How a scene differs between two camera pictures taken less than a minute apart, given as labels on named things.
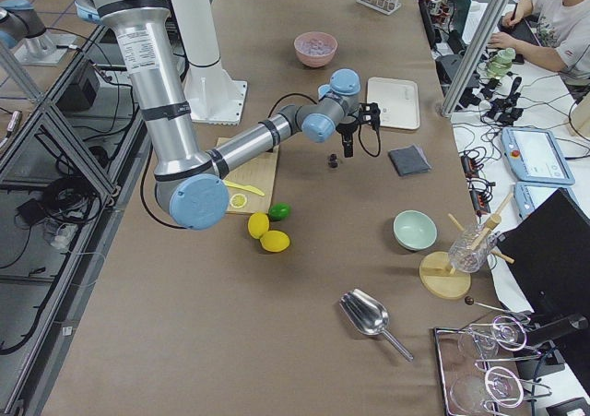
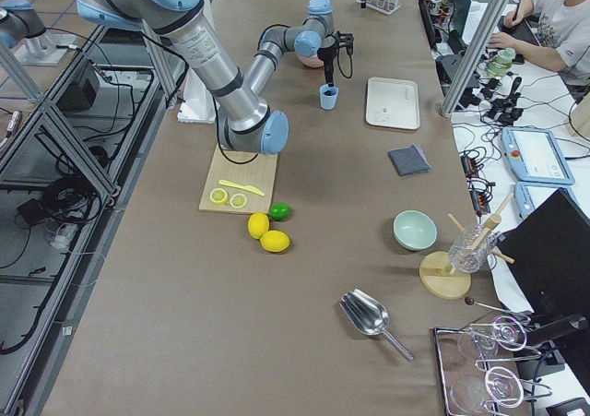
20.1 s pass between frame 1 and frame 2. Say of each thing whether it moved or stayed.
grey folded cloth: stayed
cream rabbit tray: stayed
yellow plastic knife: stayed
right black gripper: moved
